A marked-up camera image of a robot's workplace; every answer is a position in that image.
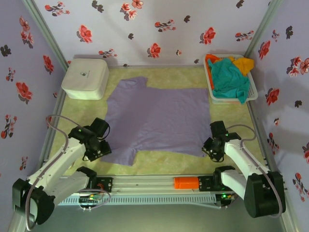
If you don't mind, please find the purple t-shirt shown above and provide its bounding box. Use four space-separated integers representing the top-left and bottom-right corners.
100 76 213 167

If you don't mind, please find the orange cylinder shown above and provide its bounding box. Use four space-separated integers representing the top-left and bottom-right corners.
173 177 200 190

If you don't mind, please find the green marbled table mat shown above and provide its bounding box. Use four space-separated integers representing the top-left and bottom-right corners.
49 67 266 176

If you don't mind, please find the small circuit board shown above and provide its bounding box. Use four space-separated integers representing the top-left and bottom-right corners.
217 192 239 207
78 194 101 205

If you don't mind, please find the white storage box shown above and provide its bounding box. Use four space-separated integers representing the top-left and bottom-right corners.
61 58 110 100

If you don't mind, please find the white plastic mesh basket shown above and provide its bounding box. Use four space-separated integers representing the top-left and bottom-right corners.
203 53 259 105

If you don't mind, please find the teal t-shirt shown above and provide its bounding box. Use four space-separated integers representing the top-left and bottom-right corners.
207 58 251 104

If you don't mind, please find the yellow t-shirt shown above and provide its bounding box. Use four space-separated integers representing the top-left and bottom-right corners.
229 57 255 77

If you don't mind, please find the orange t-shirt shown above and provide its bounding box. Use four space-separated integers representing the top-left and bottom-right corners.
205 54 220 90

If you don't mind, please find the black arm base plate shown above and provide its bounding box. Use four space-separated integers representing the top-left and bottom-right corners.
96 177 114 194
197 175 215 191

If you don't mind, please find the aluminium table side rail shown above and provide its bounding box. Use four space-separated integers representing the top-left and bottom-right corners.
40 67 70 174
247 101 275 170

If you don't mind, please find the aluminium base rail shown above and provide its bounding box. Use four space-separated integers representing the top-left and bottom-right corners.
96 175 239 194

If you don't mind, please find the white slotted cable duct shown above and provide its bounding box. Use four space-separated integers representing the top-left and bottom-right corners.
57 194 217 206

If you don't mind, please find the aluminium frame post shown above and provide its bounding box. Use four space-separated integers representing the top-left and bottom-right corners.
243 0 283 61
21 0 70 71

